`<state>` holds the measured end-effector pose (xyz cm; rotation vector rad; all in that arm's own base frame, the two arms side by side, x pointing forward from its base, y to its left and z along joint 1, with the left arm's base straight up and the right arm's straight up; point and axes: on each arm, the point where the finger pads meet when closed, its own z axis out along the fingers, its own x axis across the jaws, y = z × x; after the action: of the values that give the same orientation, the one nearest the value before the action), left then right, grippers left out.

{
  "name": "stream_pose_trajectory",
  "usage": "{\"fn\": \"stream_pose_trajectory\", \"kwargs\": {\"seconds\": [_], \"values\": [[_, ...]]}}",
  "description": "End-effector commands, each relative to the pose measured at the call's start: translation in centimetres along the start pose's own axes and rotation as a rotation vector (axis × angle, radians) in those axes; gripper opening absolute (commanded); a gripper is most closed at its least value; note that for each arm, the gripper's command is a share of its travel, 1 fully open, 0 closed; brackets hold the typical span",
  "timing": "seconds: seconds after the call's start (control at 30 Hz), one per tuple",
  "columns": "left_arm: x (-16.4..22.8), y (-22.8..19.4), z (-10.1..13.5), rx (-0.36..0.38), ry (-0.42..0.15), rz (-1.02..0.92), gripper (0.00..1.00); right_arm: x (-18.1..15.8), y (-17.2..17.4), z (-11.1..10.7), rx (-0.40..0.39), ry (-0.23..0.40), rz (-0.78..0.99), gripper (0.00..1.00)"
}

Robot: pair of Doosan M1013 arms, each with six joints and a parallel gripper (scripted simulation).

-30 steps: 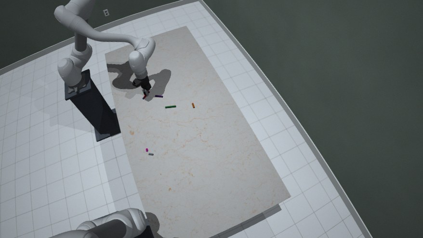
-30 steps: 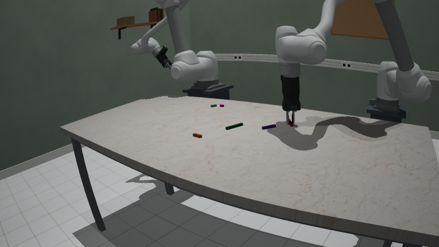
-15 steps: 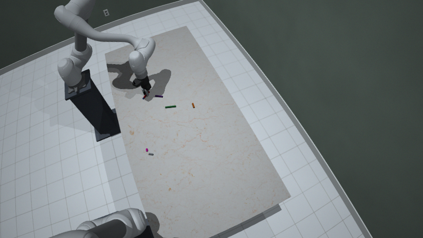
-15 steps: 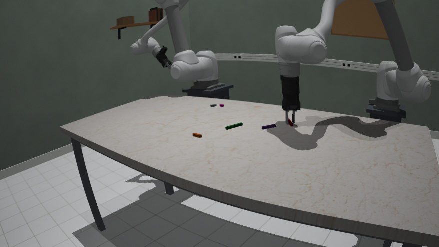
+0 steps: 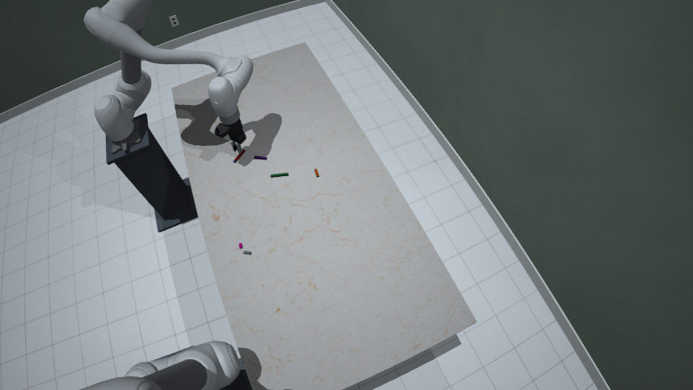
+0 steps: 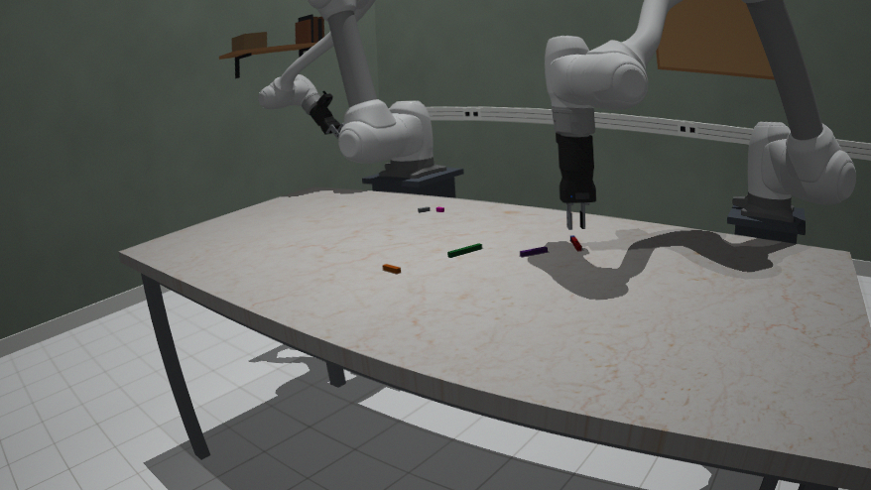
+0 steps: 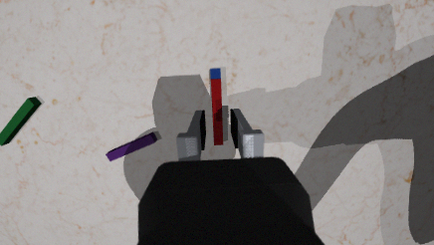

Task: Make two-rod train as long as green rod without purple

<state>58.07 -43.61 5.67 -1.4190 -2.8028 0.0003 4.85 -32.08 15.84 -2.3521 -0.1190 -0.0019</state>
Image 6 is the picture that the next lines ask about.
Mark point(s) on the purple rod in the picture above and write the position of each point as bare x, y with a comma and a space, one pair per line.
534, 251

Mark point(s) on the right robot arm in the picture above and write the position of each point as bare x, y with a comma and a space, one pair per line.
370, 132

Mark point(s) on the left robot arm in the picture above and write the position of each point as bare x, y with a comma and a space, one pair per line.
812, 167

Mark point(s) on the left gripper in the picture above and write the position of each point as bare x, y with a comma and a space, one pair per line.
575, 156

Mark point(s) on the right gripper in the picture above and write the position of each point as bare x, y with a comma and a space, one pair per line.
316, 107

